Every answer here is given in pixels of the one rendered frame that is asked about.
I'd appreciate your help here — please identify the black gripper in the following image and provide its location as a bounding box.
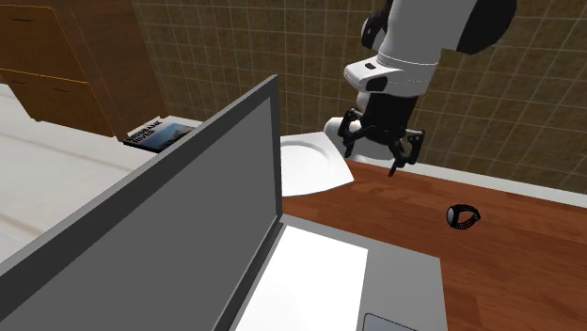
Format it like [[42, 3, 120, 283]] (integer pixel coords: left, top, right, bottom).
[[337, 92, 426, 178]]

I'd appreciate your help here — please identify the white plate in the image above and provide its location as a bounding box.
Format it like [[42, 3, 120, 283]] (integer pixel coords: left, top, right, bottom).
[[279, 130, 356, 198]]

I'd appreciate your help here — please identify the black wristwatch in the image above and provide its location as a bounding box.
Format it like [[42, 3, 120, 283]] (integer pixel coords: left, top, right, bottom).
[[445, 203, 483, 230]]

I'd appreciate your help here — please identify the grey open laptop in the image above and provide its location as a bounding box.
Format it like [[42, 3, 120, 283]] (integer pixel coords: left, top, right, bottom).
[[0, 73, 450, 331]]

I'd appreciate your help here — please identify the dark blue book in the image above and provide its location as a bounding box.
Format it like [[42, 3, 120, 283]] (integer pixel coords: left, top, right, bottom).
[[122, 117, 196, 154]]

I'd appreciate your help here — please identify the brown wooden cabinet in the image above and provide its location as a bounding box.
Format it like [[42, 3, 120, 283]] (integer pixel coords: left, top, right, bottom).
[[0, 0, 168, 138]]

